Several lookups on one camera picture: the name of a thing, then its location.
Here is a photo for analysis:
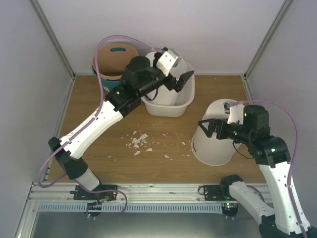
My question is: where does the white faceted bin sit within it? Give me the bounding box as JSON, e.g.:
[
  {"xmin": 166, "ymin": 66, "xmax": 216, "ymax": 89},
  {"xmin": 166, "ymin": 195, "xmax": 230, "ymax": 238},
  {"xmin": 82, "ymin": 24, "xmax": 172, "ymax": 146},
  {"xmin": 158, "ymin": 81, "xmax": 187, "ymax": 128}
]
[{"xmin": 145, "ymin": 49, "xmax": 187, "ymax": 106}]

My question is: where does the white rectangular basin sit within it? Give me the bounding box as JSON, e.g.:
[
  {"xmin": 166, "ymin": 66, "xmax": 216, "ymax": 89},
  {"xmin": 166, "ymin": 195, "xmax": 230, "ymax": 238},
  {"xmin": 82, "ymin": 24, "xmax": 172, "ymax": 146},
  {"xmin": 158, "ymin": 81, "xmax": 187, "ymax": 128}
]
[{"xmin": 141, "ymin": 74, "xmax": 195, "ymax": 117}]

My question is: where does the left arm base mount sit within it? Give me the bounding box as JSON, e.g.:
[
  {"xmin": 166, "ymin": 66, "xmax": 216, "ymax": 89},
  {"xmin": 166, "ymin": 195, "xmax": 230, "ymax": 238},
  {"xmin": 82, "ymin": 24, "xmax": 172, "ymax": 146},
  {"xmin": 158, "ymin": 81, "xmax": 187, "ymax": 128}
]
[{"xmin": 70, "ymin": 184, "xmax": 118, "ymax": 201}]

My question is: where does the teal plastic bin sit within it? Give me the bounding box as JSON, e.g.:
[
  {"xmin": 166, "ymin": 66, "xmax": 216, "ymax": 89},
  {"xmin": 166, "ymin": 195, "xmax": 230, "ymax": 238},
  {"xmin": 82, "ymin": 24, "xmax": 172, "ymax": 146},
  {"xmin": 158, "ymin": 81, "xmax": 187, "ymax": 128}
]
[{"xmin": 99, "ymin": 68, "xmax": 123, "ymax": 94}]

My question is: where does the aluminium frame post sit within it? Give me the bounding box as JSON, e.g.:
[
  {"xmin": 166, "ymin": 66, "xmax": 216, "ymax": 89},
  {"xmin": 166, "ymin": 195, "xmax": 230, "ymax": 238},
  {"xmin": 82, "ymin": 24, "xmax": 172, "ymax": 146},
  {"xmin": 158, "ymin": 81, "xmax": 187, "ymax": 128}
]
[
  {"xmin": 29, "ymin": 0, "xmax": 76, "ymax": 80},
  {"xmin": 243, "ymin": 0, "xmax": 294, "ymax": 80}
]

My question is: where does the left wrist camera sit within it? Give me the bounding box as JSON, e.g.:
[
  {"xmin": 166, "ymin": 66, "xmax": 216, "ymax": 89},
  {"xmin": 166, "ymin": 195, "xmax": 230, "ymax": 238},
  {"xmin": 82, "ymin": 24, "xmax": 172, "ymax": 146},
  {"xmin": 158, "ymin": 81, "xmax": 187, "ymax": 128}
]
[{"xmin": 156, "ymin": 49, "xmax": 182, "ymax": 77}]

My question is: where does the aluminium front rail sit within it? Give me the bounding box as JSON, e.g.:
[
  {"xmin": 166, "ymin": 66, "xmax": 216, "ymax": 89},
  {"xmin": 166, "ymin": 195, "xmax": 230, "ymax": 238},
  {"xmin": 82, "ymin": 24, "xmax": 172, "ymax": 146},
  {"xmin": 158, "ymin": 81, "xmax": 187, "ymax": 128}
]
[{"xmin": 27, "ymin": 182, "xmax": 273, "ymax": 203}]

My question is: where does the large white round bin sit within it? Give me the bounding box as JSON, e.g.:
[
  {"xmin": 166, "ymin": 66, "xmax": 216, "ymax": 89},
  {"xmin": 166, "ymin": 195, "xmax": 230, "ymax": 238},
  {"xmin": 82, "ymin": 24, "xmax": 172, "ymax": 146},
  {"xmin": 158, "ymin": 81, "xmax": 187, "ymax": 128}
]
[{"xmin": 191, "ymin": 99, "xmax": 235, "ymax": 166}]

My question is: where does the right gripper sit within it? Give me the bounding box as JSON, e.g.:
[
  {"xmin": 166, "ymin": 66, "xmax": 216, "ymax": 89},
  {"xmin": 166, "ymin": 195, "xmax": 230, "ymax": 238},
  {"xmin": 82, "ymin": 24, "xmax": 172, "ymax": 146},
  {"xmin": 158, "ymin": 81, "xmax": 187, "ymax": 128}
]
[{"xmin": 198, "ymin": 119, "xmax": 251, "ymax": 145}]

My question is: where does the right aluminium frame post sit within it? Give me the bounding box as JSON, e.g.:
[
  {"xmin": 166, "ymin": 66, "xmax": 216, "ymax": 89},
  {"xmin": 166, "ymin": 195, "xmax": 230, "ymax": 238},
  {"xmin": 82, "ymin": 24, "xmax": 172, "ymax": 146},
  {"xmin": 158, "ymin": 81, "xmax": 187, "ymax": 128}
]
[{"xmin": 243, "ymin": 0, "xmax": 294, "ymax": 80}]

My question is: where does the pink plastic bin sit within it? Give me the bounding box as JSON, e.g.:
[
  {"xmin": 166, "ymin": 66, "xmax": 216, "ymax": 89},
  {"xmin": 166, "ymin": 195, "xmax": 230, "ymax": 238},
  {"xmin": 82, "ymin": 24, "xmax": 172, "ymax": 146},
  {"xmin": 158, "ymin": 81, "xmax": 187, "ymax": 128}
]
[{"xmin": 97, "ymin": 43, "xmax": 139, "ymax": 81}]

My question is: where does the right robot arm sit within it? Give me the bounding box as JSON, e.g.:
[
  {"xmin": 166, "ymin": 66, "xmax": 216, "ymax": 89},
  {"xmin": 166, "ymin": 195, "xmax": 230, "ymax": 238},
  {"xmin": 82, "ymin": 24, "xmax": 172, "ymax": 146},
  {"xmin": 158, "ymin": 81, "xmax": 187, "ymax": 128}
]
[{"xmin": 198, "ymin": 102, "xmax": 317, "ymax": 238}]

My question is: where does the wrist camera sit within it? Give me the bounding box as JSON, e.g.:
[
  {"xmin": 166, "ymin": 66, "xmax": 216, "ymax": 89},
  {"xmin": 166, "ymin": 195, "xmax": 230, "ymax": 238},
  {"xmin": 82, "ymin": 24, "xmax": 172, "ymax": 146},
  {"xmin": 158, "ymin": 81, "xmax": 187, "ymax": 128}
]
[
  {"xmin": 156, "ymin": 49, "xmax": 182, "ymax": 77},
  {"xmin": 223, "ymin": 100, "xmax": 245, "ymax": 124}
]

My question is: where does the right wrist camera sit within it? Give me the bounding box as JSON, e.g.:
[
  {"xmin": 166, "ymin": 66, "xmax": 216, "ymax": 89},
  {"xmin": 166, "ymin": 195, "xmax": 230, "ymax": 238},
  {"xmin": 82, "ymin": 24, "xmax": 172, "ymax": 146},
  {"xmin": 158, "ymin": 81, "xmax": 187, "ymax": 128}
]
[{"xmin": 223, "ymin": 100, "xmax": 245, "ymax": 124}]

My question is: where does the left aluminium frame post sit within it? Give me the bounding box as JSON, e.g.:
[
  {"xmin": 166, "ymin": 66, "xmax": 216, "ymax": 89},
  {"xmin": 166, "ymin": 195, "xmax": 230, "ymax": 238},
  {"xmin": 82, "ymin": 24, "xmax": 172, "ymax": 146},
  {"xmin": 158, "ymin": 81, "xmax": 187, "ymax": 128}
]
[{"xmin": 29, "ymin": 0, "xmax": 76, "ymax": 80}]

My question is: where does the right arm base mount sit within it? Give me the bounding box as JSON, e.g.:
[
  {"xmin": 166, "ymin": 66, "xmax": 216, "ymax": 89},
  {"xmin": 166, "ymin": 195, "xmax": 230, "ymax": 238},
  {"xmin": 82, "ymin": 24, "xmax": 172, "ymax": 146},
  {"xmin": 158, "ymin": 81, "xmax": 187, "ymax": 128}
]
[{"xmin": 197, "ymin": 185, "xmax": 236, "ymax": 202}]

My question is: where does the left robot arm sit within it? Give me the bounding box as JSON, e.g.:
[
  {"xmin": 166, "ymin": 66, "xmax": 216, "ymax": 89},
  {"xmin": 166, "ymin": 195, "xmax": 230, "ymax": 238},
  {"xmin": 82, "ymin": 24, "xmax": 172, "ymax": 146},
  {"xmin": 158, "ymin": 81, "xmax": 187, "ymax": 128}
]
[{"xmin": 48, "ymin": 48, "xmax": 194, "ymax": 200}]

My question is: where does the grey slotted cable duct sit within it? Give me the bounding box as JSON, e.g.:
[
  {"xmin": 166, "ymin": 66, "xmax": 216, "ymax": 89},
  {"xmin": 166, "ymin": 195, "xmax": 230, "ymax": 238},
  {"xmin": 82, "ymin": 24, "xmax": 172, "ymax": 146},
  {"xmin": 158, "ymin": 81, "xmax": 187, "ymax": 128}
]
[{"xmin": 38, "ymin": 202, "xmax": 222, "ymax": 214}]

